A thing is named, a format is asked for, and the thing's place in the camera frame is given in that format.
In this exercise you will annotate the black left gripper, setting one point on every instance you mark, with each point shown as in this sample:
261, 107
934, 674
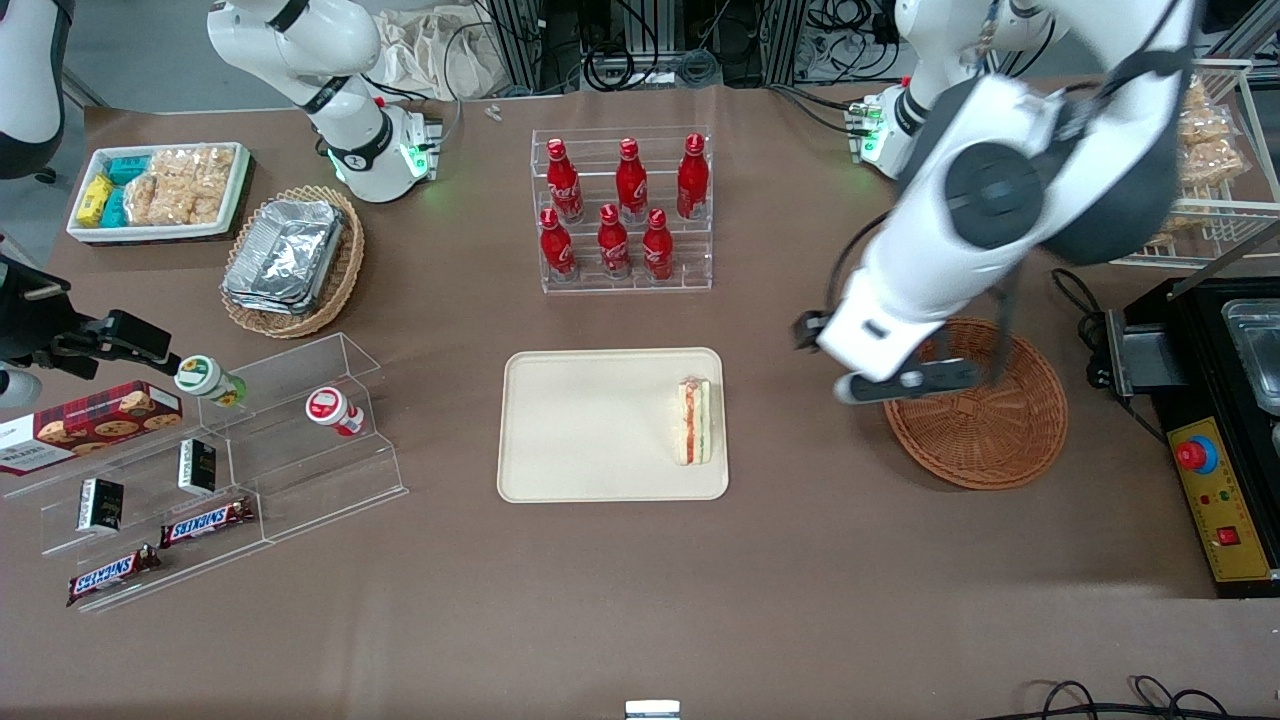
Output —
804, 335

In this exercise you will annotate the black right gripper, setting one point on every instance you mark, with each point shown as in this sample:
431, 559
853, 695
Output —
30, 322

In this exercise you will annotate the triangular sandwich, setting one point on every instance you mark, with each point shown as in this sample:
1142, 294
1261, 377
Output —
693, 425

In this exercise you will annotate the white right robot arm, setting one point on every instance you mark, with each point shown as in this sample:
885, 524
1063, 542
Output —
330, 90

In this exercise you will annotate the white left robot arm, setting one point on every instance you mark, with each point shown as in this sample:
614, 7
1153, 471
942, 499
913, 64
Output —
1000, 190

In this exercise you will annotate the white rectangular snack tray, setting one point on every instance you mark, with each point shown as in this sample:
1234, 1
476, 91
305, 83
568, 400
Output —
235, 200

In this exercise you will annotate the oval light wicker basket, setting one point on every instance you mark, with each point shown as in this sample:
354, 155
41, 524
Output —
345, 270

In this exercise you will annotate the round brown wicker basket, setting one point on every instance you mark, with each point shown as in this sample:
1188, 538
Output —
990, 440

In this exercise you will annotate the beige plastic tray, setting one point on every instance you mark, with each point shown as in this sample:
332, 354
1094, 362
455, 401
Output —
590, 425

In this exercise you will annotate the green capped small bottle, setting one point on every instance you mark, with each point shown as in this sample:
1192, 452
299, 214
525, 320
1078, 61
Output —
205, 378

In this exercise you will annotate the red cookie box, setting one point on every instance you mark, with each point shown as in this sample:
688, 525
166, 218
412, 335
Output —
90, 425

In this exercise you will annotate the small black box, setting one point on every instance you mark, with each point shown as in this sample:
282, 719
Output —
100, 505
197, 467

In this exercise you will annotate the clear acrylic bottle rack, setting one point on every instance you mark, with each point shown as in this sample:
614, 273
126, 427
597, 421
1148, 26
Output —
690, 255

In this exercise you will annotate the stacked aluminium foil trays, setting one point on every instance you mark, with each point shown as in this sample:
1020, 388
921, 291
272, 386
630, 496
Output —
285, 255

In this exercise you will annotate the teal snack packet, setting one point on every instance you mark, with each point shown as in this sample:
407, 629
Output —
114, 208
127, 168

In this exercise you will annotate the snickers chocolate bar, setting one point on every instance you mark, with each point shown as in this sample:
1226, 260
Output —
205, 523
110, 575

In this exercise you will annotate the yellow snack packet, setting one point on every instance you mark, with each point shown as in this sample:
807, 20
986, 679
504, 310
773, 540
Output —
95, 200

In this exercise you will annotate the clear bag of rice crackers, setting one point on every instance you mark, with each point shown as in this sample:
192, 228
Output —
180, 185

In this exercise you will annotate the red cola bottle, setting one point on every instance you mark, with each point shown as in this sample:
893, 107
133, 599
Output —
556, 250
630, 185
613, 245
692, 180
657, 250
564, 185

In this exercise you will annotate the red capped small bottle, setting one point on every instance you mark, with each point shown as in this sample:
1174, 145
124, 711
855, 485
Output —
332, 410

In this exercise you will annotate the clear acrylic step shelf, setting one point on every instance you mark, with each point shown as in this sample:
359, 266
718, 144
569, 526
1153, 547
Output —
300, 470

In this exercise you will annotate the clear bag of snacks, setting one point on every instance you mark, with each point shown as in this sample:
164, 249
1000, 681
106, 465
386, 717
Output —
1180, 230
1210, 140

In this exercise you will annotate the black machine housing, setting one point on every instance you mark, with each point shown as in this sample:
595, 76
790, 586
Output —
1195, 360

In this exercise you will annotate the cream crumpled bag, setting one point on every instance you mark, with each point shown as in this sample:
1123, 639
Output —
430, 55

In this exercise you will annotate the metal pan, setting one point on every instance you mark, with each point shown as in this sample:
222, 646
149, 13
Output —
1255, 350

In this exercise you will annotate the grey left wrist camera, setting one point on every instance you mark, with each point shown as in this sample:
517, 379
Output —
900, 385

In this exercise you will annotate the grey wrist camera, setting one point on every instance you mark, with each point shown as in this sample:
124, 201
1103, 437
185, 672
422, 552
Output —
18, 388
900, 385

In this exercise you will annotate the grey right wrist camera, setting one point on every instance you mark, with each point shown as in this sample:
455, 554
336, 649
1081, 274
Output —
18, 388

